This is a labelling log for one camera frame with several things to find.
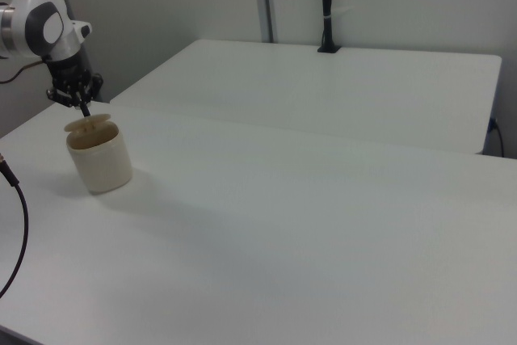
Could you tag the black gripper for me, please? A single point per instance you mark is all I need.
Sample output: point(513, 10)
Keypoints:
point(70, 66)

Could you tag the beige plastic trash bin with lid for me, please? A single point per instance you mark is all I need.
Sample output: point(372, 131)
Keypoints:
point(101, 167)

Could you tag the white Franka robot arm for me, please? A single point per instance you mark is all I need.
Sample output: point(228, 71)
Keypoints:
point(34, 9)

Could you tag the white adjacent table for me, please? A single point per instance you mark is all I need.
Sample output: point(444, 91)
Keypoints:
point(323, 94)

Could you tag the white zip tie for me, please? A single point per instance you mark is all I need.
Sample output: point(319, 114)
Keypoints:
point(339, 12)

